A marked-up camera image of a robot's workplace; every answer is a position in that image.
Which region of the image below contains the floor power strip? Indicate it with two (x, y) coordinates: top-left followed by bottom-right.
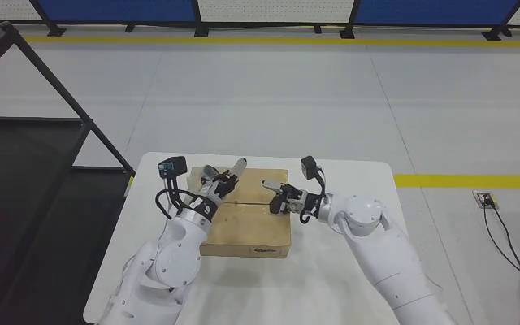
(471, 189), (501, 210)

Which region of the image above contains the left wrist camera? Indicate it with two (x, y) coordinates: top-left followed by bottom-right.
(157, 155), (206, 216)

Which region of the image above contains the white table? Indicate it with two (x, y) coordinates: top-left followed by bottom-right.
(82, 151), (412, 325)

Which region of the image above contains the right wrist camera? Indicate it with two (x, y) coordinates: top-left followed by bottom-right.
(300, 154), (328, 205)

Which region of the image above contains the blue partition panel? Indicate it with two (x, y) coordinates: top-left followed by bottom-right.
(339, 0), (520, 41)
(28, 0), (204, 38)

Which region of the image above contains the large brown cardboard carton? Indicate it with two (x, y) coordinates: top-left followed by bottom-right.
(187, 166), (293, 260)

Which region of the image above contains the dark mesh fence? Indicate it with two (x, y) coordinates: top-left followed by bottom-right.
(0, 20), (137, 325)

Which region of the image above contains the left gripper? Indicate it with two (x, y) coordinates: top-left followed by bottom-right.
(177, 157), (248, 229)

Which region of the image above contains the black cable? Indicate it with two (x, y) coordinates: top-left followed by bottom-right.
(491, 205), (520, 267)
(482, 201), (520, 272)
(154, 188), (175, 221)

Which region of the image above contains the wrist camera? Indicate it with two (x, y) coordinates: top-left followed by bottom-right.
(157, 155), (206, 216)
(300, 154), (328, 205)

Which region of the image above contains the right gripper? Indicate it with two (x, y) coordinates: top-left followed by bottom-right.
(261, 179), (327, 221)

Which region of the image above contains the white perforated partition panel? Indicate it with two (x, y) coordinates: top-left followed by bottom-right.
(197, 0), (355, 35)
(0, 0), (43, 22)

